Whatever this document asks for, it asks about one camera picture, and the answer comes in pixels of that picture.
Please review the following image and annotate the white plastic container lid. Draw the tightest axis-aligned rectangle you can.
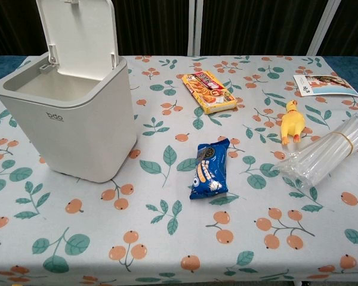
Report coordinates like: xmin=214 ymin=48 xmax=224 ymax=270
xmin=35 ymin=0 xmax=119 ymax=82

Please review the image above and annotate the white lidded trash bin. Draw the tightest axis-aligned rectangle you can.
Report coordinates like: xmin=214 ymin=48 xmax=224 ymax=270
xmin=0 ymin=55 xmax=138 ymax=184

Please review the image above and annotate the blue cookie packet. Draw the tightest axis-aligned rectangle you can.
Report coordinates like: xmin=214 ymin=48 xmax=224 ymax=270
xmin=189 ymin=136 xmax=230 ymax=201

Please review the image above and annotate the yellow snack food box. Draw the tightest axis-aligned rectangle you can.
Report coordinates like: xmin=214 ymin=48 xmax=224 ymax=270
xmin=181 ymin=70 xmax=238 ymax=116

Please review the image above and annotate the fruit and leaf print tablecloth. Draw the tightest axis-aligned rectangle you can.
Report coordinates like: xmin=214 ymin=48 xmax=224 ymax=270
xmin=0 ymin=55 xmax=358 ymax=284

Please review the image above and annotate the yellow rubber chicken toy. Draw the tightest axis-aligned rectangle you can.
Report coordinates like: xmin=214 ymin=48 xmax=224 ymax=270
xmin=280 ymin=100 xmax=305 ymax=146

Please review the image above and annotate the black pleated curtain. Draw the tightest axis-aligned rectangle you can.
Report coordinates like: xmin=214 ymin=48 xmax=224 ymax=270
xmin=0 ymin=0 xmax=358 ymax=60

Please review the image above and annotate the bundle of clear plastic straws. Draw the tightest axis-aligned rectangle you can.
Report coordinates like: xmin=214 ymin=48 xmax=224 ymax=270
xmin=273 ymin=110 xmax=358 ymax=188

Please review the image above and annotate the printed postcard booklet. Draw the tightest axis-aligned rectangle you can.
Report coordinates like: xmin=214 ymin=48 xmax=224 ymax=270
xmin=292 ymin=73 xmax=358 ymax=98

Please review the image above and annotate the tan rubber band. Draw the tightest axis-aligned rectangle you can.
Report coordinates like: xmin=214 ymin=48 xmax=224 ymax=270
xmin=330 ymin=129 xmax=356 ymax=154

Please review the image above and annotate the white vertical frame post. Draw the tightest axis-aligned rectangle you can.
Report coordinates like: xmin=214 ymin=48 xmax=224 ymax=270
xmin=187 ymin=0 xmax=204 ymax=57

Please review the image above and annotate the white slanted frame post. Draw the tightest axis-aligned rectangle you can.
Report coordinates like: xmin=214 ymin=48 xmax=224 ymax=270
xmin=306 ymin=0 xmax=342 ymax=57

